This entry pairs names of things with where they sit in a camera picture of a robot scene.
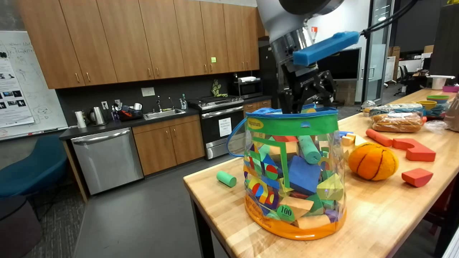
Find stacked colourful bowls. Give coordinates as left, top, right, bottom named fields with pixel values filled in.
left=420, top=95, right=449, bottom=120

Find red foam arch block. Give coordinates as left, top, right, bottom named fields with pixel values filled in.
left=366, top=130, right=436, bottom=163

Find green foam cylinder block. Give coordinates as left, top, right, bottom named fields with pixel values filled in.
left=217, top=171, right=237, bottom=188

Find clear plastic toy block bag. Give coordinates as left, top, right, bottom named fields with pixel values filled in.
left=228, top=108, right=347, bottom=241

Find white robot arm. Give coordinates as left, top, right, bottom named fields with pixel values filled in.
left=257, top=0, right=343, bottom=114

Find dark teal armchair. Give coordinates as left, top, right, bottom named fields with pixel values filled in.
left=0, top=137, right=69, bottom=198

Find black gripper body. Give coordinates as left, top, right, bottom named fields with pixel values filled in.
left=278, top=65, right=336, bottom=114

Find blue foam pad on wrist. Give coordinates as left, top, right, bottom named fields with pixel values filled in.
left=293, top=32, right=360, bottom=67

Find bread loaf in plastic bag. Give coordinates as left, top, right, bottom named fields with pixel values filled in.
left=371, top=114, right=426, bottom=134

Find wooden lower cabinets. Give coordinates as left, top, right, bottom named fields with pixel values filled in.
left=133, top=115, right=205, bottom=175

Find orange plush basketball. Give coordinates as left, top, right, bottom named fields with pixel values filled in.
left=349, top=144, right=399, bottom=181

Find paper towel roll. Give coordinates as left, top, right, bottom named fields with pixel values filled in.
left=75, top=111, right=86, bottom=130

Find black kitchen stove oven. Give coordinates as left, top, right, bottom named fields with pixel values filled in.
left=197, top=98, right=244, bottom=160

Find stainless steel dishwasher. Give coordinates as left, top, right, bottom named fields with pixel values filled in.
left=72, top=128, right=143, bottom=196

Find toaster oven on counter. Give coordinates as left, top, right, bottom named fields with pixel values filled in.
left=234, top=77, right=262, bottom=98

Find whiteboard with posters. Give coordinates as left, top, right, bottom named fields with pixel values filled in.
left=0, top=31, right=67, bottom=141

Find wooden cabinets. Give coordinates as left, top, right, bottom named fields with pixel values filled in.
left=17, top=0, right=260, bottom=89
left=133, top=115, right=205, bottom=175

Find small red foam block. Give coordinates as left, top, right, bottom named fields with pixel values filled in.
left=402, top=168, right=433, bottom=188

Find wooden upper cabinets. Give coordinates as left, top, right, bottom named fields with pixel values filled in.
left=17, top=0, right=260, bottom=89

